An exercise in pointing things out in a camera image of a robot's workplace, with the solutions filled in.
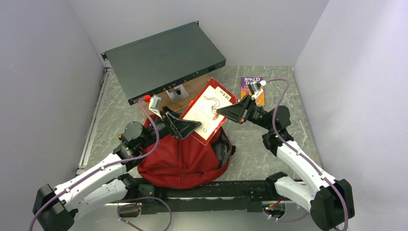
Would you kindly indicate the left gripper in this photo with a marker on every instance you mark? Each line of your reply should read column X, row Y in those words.
column 178, row 127

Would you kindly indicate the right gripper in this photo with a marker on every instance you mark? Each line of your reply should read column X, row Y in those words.
column 239, row 111

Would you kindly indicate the red bordered book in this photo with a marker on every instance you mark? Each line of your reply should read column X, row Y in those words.
column 204, row 109

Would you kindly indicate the red student backpack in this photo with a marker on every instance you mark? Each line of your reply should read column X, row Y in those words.
column 183, row 164

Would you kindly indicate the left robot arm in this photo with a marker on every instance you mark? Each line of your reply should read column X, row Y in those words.
column 58, row 208

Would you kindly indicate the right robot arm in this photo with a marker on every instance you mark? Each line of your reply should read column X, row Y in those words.
column 327, row 200

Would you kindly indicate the orange Roald Dahl book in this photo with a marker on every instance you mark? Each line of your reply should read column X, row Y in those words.
column 245, row 81

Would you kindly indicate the wooden board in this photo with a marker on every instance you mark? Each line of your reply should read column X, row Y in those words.
column 193, row 87

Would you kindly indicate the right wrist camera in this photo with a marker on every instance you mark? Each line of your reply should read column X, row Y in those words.
column 256, row 88

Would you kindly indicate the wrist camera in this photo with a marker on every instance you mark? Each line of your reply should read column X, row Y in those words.
column 256, row 88
column 153, row 103

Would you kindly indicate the metal stand bracket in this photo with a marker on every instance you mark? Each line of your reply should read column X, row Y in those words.
column 177, row 93

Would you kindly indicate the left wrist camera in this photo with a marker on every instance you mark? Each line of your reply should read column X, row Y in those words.
column 153, row 103

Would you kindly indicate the grey rack-mount device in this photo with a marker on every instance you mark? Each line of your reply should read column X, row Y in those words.
column 162, row 61

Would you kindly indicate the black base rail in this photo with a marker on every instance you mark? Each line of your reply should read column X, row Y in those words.
column 246, row 195

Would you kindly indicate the aluminium frame rail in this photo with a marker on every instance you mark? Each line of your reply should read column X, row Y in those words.
column 83, row 162

